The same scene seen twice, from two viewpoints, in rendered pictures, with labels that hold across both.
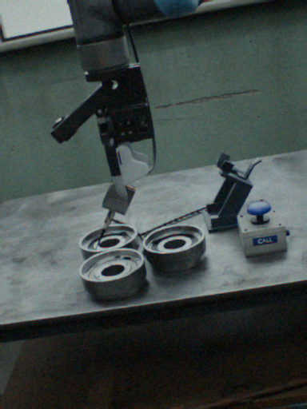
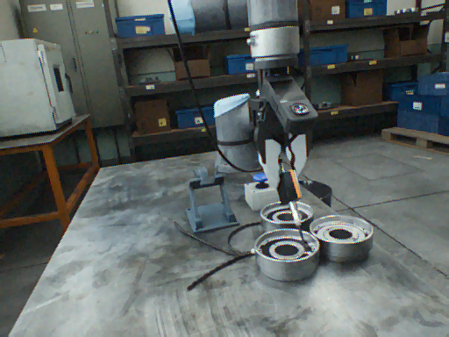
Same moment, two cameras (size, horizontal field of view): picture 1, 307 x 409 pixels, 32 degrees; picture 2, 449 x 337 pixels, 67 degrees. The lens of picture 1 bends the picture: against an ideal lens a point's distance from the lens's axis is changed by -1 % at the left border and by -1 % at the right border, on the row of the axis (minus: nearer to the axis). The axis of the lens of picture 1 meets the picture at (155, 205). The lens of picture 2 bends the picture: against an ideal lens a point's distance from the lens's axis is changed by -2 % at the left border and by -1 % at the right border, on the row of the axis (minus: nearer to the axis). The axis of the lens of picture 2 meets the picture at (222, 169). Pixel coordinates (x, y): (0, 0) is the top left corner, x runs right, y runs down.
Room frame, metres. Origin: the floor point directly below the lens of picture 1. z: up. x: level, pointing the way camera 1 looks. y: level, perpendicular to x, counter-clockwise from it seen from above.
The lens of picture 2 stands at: (1.10, 0.56, 1.13)
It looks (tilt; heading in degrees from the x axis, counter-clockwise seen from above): 17 degrees down; 256
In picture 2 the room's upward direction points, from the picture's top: 6 degrees counter-clockwise
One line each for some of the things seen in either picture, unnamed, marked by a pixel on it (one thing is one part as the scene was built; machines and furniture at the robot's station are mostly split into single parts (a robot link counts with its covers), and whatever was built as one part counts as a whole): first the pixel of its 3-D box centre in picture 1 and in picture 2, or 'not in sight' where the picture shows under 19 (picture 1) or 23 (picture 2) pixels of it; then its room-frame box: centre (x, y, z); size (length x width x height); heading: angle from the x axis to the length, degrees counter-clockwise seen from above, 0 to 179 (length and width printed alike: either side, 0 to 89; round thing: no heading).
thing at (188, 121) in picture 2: not in sight; (197, 116); (0.26, -3.59, 0.56); 0.52 x 0.38 x 0.22; 172
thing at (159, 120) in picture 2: not in sight; (153, 115); (0.80, -3.62, 0.64); 0.49 x 0.40 x 0.37; 0
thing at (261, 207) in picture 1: (260, 217); (261, 184); (0.82, -0.17, 0.85); 0.04 x 0.04 x 0.05
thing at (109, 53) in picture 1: (104, 55); (273, 46); (0.86, 0.03, 1.15); 0.08 x 0.08 x 0.05
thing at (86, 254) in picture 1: (110, 247); (287, 254); (0.88, 0.09, 0.82); 0.10 x 0.10 x 0.04
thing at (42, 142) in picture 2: not in sight; (49, 173); (1.83, -2.60, 0.39); 1.50 x 0.62 x 0.78; 85
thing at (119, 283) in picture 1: (113, 275); (340, 238); (0.78, 0.09, 0.82); 0.10 x 0.10 x 0.04
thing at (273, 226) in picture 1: (265, 231); (262, 193); (0.82, -0.17, 0.82); 0.08 x 0.07 x 0.05; 85
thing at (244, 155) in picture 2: not in sight; (236, 152); (0.77, -0.50, 0.85); 0.15 x 0.15 x 0.10
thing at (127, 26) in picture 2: not in sight; (140, 28); (0.78, -3.64, 1.61); 0.52 x 0.38 x 0.22; 178
